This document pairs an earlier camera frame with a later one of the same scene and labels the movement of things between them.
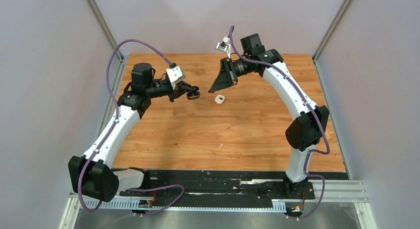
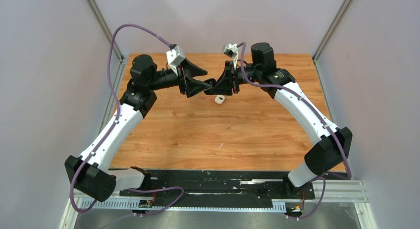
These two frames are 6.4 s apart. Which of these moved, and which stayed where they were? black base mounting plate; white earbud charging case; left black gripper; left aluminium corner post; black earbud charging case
Moved: left black gripper; black earbud charging case
Stayed: black base mounting plate; white earbud charging case; left aluminium corner post
